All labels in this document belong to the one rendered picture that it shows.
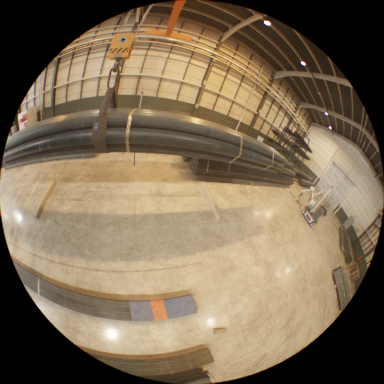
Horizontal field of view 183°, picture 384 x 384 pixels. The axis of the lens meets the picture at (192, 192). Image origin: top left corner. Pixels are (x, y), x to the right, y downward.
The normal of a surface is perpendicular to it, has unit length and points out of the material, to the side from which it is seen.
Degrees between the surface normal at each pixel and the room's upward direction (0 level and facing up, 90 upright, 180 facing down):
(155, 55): 90
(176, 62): 90
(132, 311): 0
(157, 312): 0
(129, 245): 0
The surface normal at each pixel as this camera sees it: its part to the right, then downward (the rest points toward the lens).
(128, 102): 0.26, 0.71
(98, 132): 0.38, 0.26
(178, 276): 0.28, -0.70
